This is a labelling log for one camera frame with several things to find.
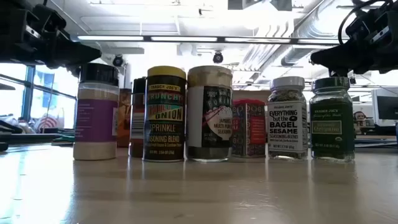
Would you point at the orange seasoning packet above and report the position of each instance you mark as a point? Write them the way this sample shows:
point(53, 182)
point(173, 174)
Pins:
point(124, 118)

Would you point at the bagel seasoning jar white lid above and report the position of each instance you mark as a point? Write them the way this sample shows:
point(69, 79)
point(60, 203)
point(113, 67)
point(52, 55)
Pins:
point(287, 124)

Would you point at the oregano jar green lid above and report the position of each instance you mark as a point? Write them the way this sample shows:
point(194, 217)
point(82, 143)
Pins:
point(332, 124)

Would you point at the teal cloth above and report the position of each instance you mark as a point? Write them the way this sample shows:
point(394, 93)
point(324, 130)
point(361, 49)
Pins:
point(63, 139)

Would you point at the orange spice jar black lid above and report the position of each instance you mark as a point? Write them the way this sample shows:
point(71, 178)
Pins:
point(137, 124)

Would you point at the silver ceiling duct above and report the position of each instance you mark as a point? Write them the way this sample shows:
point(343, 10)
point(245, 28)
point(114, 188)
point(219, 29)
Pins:
point(295, 56)

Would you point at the chili onion jar yellow lid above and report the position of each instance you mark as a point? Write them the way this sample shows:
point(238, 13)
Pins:
point(164, 118)

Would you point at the furikake jar tan lid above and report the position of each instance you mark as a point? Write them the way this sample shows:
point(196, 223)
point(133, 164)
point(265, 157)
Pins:
point(210, 118)

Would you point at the ceiling light bar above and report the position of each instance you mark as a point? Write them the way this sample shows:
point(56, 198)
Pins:
point(110, 38)
point(258, 40)
point(183, 39)
point(317, 41)

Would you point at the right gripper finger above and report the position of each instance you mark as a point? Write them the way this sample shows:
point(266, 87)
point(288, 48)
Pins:
point(342, 59)

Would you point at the window with dark frame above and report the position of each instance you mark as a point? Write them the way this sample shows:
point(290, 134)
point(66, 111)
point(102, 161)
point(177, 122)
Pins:
point(46, 93)

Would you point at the red spice tin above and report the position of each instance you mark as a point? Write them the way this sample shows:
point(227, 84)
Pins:
point(248, 130)

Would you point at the purple label spice jar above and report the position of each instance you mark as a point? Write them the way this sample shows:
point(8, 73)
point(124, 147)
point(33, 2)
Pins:
point(96, 121)

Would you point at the white bag red rings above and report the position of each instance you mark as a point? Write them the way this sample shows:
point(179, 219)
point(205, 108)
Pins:
point(49, 123)

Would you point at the black ceiling spot camera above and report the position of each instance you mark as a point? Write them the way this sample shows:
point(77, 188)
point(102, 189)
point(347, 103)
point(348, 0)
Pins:
point(218, 58)
point(117, 61)

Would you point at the dark computer monitor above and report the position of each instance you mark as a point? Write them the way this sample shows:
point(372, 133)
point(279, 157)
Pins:
point(388, 107)

